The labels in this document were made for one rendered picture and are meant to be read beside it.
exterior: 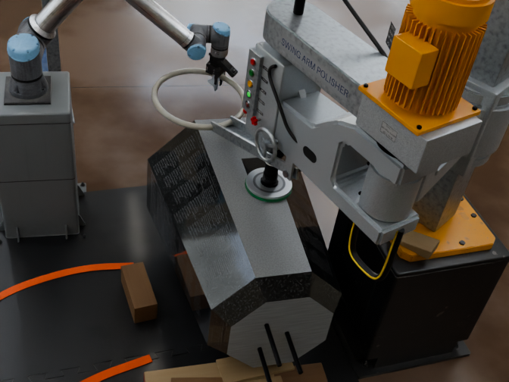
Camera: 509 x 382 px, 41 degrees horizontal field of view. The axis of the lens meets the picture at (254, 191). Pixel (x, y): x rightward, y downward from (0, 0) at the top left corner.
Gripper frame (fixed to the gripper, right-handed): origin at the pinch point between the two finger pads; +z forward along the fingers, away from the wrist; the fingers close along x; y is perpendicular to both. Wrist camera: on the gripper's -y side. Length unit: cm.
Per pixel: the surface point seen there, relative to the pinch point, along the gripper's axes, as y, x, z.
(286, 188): -65, 56, -5
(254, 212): -59, 76, -3
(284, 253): -80, 91, -4
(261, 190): -56, 64, -5
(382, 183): -109, 96, -65
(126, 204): 37, 33, 84
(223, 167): -32, 56, -1
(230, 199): -46, 74, -2
